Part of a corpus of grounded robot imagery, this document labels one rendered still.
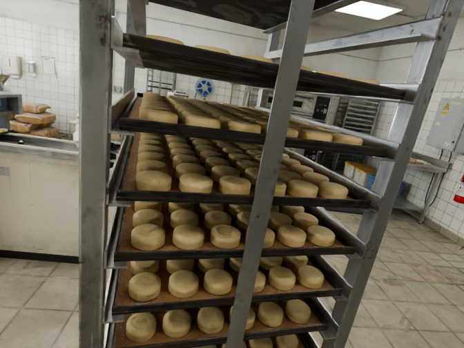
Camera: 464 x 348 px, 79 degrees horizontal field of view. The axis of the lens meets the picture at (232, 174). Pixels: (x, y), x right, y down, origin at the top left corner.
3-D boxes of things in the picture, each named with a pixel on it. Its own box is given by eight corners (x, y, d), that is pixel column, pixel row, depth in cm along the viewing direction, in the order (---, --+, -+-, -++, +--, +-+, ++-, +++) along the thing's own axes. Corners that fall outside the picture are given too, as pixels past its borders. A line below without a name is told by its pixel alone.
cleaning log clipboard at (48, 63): (57, 79, 551) (56, 56, 540) (56, 79, 549) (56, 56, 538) (42, 76, 547) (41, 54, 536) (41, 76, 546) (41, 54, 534)
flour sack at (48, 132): (43, 141, 494) (43, 132, 490) (16, 138, 485) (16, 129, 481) (60, 134, 561) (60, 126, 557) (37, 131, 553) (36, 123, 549)
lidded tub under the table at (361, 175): (350, 179, 528) (353, 166, 521) (373, 182, 534) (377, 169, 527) (360, 186, 491) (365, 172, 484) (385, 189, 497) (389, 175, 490)
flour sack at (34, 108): (-6, 109, 480) (-6, 99, 476) (7, 107, 519) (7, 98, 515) (41, 115, 497) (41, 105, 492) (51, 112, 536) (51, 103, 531)
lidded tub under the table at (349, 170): (340, 172, 567) (344, 160, 559) (362, 176, 571) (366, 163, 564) (349, 179, 530) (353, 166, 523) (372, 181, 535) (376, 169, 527)
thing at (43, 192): (-17, 258, 207) (-30, 140, 182) (14, 235, 240) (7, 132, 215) (82, 266, 215) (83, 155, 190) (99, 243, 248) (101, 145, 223)
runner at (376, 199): (243, 137, 104) (244, 129, 103) (250, 138, 105) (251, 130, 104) (364, 212, 46) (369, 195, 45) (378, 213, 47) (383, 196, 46)
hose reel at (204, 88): (208, 131, 608) (215, 79, 577) (208, 132, 592) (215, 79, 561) (189, 128, 603) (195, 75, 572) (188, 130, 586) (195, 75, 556)
